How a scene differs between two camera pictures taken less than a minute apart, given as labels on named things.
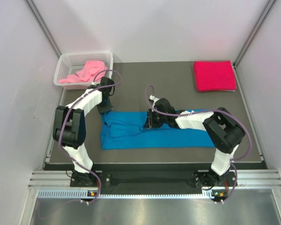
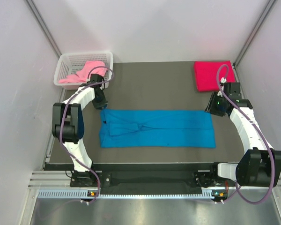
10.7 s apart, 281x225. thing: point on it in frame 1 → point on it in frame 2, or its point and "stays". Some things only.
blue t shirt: (126, 130) stays
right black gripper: (150, 123) → (210, 108)
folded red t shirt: (214, 75) stays
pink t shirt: (87, 74) stays
